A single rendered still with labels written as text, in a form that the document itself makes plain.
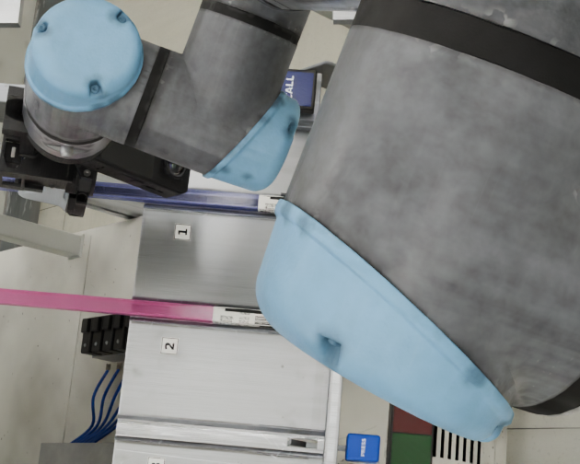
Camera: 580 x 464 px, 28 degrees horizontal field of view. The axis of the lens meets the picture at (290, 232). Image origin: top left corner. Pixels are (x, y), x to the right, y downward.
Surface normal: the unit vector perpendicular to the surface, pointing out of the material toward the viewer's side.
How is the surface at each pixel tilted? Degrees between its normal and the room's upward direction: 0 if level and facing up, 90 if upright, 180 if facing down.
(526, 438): 0
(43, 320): 0
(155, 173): 92
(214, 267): 48
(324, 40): 0
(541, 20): 52
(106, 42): 62
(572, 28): 71
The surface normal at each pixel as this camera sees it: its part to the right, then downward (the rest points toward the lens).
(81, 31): 0.25, -0.22
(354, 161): -0.64, -0.18
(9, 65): 0.67, -0.14
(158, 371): 0.00, -0.25
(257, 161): 0.02, 0.49
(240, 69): 0.22, 0.16
